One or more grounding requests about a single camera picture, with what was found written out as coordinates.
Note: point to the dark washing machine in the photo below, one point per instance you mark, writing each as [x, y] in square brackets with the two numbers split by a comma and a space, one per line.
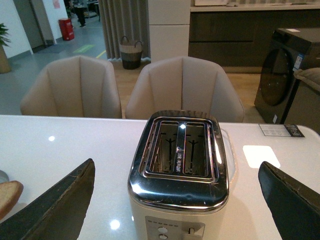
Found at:
[290, 49]

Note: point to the dark kitchen counter cabinet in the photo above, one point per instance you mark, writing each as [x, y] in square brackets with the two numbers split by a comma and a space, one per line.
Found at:
[238, 37]

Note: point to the white chrome toaster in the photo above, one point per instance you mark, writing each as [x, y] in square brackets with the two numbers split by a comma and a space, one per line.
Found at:
[178, 183]

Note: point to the woven laundry basket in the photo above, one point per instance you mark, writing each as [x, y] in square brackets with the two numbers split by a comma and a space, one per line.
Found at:
[131, 53]

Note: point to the slice of brown bread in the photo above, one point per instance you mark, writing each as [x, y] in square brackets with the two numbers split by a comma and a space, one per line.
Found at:
[10, 193]

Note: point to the beige chair right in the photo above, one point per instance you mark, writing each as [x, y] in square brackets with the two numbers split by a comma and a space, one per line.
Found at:
[185, 83]

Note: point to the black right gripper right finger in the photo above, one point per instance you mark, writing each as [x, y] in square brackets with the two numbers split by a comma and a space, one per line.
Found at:
[295, 208]

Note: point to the white pillar cabinet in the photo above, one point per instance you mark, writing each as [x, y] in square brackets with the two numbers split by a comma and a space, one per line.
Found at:
[169, 26]

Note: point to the grey curtain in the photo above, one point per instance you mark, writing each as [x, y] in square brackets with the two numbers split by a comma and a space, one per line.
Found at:
[124, 18]

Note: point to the beige chair left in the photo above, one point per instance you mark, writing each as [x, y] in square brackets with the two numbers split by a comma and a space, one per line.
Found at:
[78, 86]

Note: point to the person in background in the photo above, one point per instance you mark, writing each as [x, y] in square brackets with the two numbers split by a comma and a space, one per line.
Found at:
[79, 7]

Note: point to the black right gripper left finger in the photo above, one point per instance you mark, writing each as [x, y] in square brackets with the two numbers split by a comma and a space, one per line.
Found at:
[57, 214]

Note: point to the beige chair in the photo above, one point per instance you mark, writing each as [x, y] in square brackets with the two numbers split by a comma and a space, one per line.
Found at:
[185, 83]
[78, 86]

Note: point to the printed label card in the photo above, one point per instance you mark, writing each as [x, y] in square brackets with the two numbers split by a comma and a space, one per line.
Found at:
[281, 130]

